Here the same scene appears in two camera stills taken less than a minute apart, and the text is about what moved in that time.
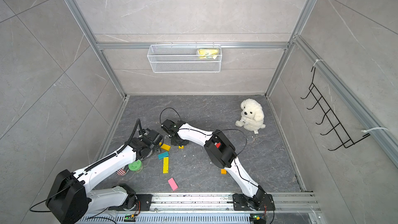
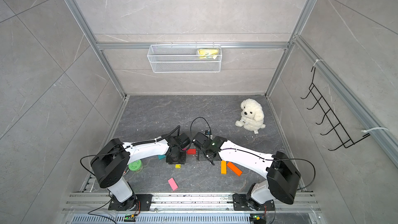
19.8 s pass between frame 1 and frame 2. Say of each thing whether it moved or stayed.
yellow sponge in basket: stayed
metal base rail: stayed
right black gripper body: moved
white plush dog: stayed
